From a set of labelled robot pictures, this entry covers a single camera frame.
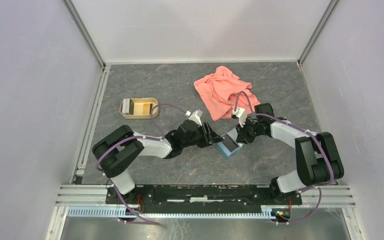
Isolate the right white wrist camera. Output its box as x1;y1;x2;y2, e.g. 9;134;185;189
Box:
231;107;248;128

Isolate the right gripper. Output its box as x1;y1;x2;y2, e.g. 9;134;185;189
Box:
234;117;262;145

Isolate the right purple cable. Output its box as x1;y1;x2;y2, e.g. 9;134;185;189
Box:
233;91;335;226

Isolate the stack of cards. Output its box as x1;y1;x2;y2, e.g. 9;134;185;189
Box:
121;98;135;115

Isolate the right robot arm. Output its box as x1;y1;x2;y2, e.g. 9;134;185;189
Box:
232;103;345;204

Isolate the gold card in tray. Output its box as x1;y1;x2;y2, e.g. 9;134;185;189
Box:
141;103;154;115

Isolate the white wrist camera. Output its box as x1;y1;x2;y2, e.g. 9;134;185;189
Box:
231;107;248;128
185;109;203;126

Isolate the beige oval card tray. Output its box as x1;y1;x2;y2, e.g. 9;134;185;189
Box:
119;97;159;120

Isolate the aluminium frame rail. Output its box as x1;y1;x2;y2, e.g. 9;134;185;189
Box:
68;65;111;187

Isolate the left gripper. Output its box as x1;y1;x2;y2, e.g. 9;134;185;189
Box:
182;121;224;148

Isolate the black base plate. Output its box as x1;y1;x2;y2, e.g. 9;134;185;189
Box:
105;184;303;214

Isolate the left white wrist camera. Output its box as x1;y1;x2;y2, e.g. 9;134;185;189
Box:
185;109;203;126

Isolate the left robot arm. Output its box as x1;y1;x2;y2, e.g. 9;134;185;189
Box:
92;119;223;204

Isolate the pink cloth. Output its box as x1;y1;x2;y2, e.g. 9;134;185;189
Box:
193;66;260;121

